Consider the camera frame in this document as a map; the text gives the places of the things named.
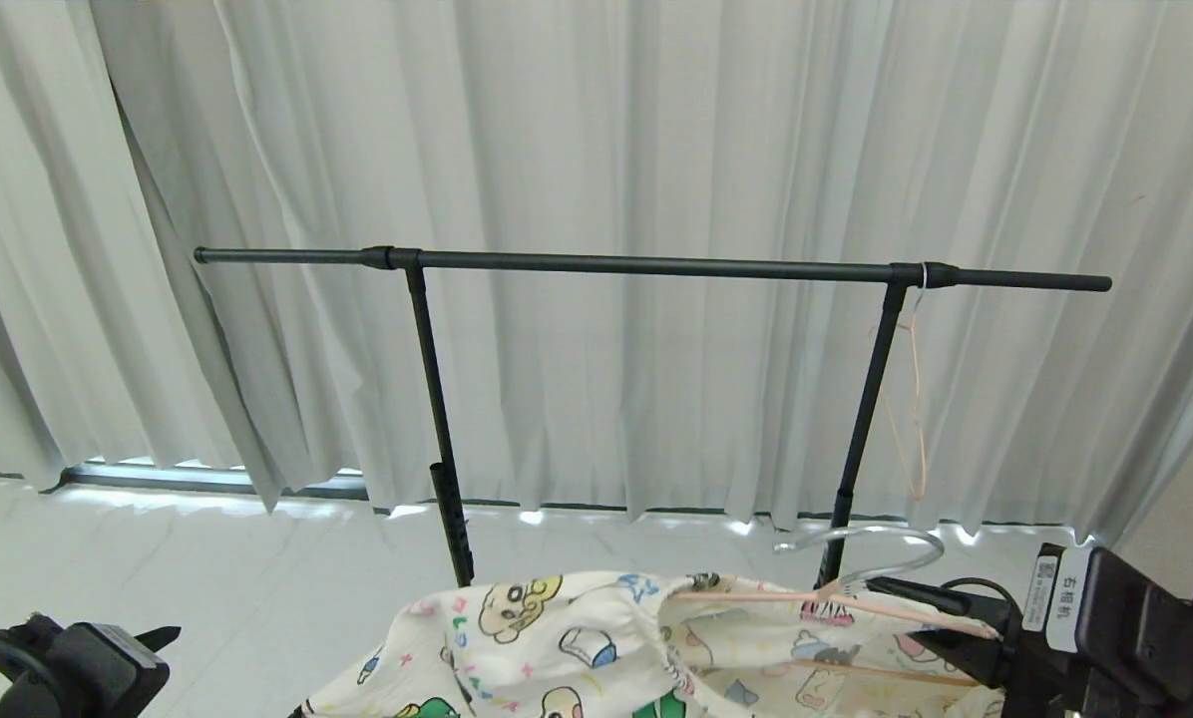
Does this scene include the cream printed garment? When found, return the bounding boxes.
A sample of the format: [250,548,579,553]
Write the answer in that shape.
[297,570,1006,718]

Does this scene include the black clothes rack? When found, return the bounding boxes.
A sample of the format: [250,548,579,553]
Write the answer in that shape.
[195,244,1113,589]

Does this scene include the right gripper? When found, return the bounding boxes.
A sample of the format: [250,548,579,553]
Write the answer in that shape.
[864,543,1193,718]

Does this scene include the pink clothes hanger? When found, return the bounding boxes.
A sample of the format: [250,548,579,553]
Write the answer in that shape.
[881,289,929,502]
[668,526,1001,691]

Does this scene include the window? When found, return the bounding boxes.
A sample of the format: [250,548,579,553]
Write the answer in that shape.
[58,457,370,502]

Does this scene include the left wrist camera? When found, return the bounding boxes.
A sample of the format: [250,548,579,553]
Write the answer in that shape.
[0,613,171,718]

